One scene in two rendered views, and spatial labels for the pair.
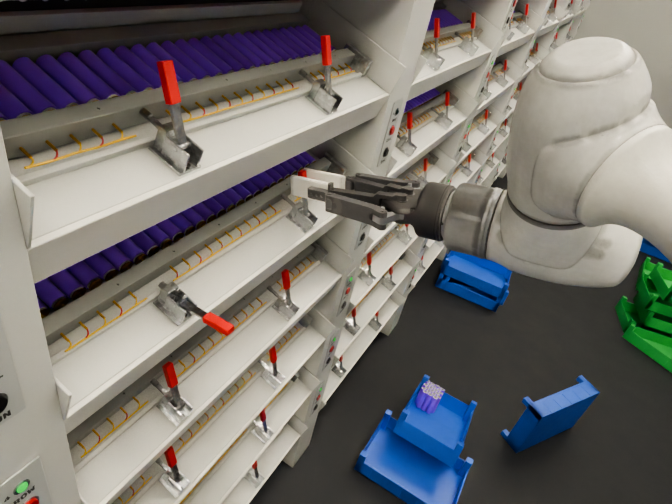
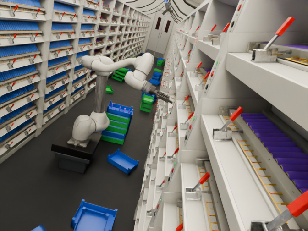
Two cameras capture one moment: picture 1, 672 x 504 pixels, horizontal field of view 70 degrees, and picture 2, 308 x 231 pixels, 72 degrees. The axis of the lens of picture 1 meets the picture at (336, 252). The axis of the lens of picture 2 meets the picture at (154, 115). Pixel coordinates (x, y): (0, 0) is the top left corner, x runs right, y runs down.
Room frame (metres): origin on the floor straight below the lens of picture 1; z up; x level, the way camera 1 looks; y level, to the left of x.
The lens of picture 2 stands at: (2.05, -0.71, 1.52)
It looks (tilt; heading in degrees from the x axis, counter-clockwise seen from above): 23 degrees down; 156
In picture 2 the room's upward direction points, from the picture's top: 18 degrees clockwise
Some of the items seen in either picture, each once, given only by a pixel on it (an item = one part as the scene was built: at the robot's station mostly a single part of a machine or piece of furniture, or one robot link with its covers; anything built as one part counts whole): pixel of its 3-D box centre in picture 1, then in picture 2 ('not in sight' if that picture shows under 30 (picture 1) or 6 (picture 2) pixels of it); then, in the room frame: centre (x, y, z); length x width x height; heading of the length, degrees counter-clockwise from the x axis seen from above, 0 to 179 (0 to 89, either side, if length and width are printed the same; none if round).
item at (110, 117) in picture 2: not in sight; (118, 114); (-0.36, -0.09, 0.36); 0.30 x 0.20 x 0.08; 75
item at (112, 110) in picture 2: not in sight; (119, 109); (-0.36, -0.09, 0.44); 0.30 x 0.20 x 0.08; 75
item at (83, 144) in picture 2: not in sight; (79, 140); (0.21, -0.55, 0.31); 0.22 x 0.18 x 0.06; 161
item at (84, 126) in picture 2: not in sight; (83, 126); (0.18, -0.53, 0.44); 0.18 x 0.16 x 0.22; 126
